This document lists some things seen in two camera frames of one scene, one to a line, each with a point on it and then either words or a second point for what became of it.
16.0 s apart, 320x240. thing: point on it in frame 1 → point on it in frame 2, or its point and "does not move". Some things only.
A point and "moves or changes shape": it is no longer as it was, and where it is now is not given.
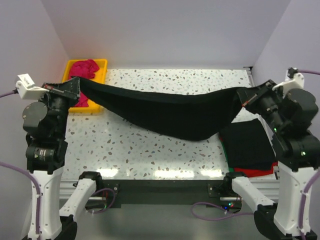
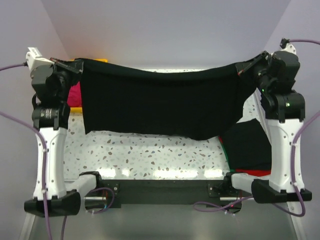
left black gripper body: [60, 91] → [66, 65]
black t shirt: [187, 116] moves or changes shape
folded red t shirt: [252, 173] does not move
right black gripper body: [253, 98] → [252, 66]
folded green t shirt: [230, 169] does not move
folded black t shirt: [248, 145] does not move
